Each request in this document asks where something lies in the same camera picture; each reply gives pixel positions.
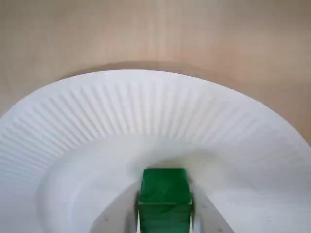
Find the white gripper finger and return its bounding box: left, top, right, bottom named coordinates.
left=91, top=182, right=141, bottom=233
left=191, top=190, right=234, bottom=233

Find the green block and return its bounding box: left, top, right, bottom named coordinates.
left=138, top=168, right=194, bottom=233

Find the white paper plate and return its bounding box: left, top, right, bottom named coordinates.
left=0, top=69, right=311, bottom=233

